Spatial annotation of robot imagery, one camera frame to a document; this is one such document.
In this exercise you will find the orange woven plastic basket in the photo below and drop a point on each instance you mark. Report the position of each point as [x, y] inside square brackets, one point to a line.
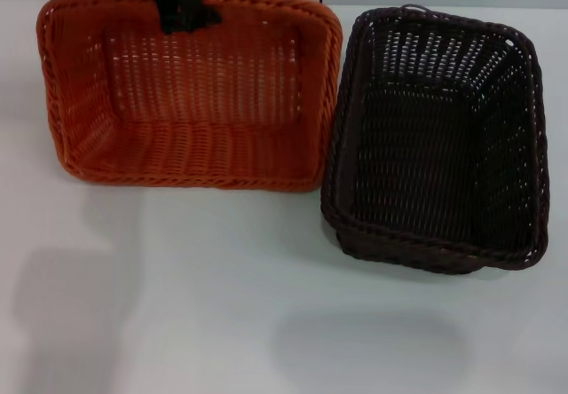
[199, 145]

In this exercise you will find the dark brown woven basket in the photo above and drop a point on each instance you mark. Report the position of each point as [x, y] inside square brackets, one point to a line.
[435, 154]

